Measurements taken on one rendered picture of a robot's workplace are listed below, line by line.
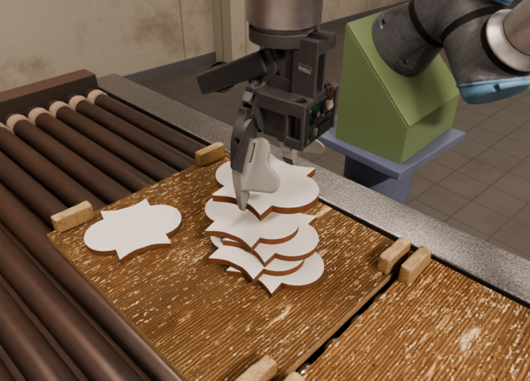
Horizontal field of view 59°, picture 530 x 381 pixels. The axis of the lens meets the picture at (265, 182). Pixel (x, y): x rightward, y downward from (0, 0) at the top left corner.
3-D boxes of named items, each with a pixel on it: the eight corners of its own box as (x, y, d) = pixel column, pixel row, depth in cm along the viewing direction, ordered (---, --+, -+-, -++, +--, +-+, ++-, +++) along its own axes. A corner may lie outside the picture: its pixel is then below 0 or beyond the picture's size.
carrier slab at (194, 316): (224, 158, 92) (223, 150, 91) (412, 259, 68) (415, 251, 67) (48, 241, 71) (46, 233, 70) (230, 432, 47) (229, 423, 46)
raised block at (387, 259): (398, 248, 67) (401, 233, 66) (410, 255, 66) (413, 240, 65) (375, 270, 64) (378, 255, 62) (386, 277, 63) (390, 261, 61)
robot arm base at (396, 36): (401, 11, 106) (436, -18, 98) (432, 70, 105) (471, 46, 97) (360, 19, 97) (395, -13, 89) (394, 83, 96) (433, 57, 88)
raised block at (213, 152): (219, 153, 90) (218, 140, 89) (225, 156, 89) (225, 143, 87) (195, 164, 87) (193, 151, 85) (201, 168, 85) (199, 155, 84)
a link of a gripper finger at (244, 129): (233, 173, 51) (255, 94, 49) (222, 169, 52) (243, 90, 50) (256, 172, 55) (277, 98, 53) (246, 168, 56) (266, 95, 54)
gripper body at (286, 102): (300, 158, 49) (307, 45, 42) (235, 135, 53) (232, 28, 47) (335, 131, 54) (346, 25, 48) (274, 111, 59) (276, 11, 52)
